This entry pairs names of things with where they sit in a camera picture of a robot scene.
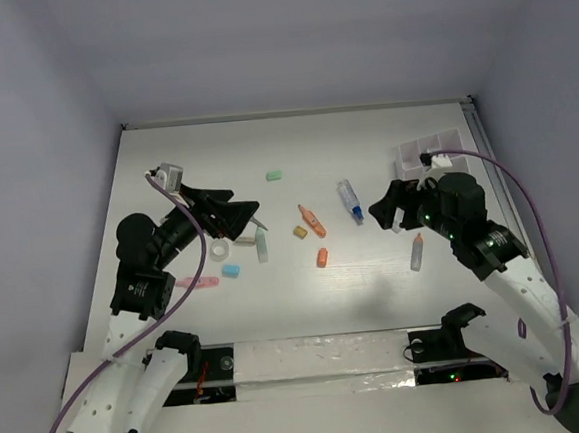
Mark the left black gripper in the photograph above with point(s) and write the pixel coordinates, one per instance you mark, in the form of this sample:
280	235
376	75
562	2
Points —
228	217

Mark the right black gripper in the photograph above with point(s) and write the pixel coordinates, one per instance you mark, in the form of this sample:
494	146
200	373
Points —
403	194

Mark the blue cap glue pen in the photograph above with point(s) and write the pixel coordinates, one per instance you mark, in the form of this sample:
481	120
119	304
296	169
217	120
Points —
350	200

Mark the clear tape roll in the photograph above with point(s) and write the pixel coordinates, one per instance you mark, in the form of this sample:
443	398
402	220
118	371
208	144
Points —
219	250

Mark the beige eraser stick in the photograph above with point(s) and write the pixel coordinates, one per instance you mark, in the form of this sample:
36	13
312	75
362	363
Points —
245	241

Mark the orange utility knife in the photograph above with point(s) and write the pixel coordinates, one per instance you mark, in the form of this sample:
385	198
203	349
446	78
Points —
312	221

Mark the yellow pencil sharpener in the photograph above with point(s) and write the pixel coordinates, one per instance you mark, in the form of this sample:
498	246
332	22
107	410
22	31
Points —
300	232

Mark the black scissors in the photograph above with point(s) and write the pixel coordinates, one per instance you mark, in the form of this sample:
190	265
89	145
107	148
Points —
258	223

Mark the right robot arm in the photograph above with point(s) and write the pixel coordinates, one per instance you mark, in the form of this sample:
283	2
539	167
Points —
454	207

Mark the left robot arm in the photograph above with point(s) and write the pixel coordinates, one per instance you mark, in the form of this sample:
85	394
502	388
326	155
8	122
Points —
132	382

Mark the green highlighter marker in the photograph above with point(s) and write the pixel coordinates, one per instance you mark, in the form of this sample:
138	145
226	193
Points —
261	245

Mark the orange cap grey marker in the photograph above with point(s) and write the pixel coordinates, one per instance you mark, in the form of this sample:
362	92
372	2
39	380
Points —
416	253

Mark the green eraser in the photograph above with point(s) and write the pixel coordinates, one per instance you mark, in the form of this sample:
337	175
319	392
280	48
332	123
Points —
273	176

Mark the blue eraser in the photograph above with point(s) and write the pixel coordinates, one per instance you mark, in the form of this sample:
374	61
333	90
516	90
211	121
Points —
230	270

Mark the orange eraser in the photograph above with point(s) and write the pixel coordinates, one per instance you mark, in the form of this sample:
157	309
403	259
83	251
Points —
322	258

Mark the pink correction tape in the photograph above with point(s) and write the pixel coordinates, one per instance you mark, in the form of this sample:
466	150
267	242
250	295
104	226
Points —
200	283

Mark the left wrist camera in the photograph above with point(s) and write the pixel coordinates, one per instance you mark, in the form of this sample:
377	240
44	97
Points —
168	176

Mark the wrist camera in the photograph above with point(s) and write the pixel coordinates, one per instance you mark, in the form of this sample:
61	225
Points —
168	176
435	166

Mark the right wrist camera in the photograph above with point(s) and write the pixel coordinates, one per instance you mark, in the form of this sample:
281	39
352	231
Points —
435	166

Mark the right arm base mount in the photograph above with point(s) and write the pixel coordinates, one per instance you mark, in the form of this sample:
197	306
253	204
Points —
439	354

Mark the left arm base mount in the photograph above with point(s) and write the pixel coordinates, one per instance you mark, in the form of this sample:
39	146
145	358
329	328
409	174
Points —
209	376

